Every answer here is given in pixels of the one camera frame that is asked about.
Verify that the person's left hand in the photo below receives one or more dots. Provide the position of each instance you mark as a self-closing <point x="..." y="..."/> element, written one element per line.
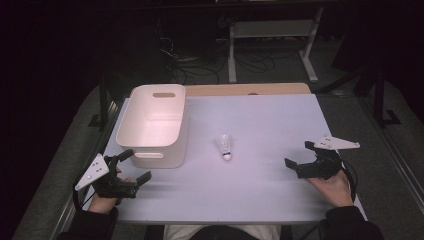
<point x="104" y="205"/>

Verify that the white plastic storage bin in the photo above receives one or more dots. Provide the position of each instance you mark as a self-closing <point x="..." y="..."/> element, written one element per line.
<point x="151" y="133"/>

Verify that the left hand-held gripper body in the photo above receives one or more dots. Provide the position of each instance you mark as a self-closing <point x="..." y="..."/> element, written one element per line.
<point x="111" y="186"/>

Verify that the person's right hand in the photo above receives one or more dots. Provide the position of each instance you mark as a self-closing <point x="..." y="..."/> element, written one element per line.
<point x="335" y="190"/>

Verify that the white metal table frame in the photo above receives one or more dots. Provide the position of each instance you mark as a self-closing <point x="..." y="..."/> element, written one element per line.
<point x="273" y="29"/>

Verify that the person's torso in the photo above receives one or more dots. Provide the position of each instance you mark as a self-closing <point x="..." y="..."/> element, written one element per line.
<point x="221" y="232"/>

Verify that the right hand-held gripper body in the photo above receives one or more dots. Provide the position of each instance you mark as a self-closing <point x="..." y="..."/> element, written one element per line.
<point x="325" y="166"/>

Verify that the white feather shuttlecock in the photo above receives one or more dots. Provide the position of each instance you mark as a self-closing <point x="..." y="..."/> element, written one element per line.
<point x="224" y="144"/>

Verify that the black metal stand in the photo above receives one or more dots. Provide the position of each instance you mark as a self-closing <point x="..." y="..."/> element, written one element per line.
<point x="378" y="100"/>
<point x="104" y="106"/>

